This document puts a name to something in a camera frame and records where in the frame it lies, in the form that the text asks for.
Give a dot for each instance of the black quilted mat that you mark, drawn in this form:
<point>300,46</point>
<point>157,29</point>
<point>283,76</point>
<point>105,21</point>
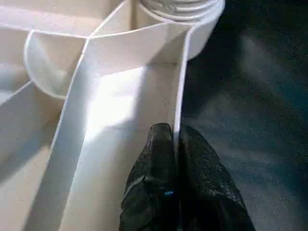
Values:
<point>252,108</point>

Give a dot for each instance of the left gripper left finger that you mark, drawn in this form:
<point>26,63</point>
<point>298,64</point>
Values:
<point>151,183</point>

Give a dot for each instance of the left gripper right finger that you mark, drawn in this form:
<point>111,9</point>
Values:
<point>207,183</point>

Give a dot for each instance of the white plastic table top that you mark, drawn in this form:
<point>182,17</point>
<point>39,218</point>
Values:
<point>72,120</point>

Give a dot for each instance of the white plastic table leg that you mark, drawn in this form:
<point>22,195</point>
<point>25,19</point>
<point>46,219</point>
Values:
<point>183,9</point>

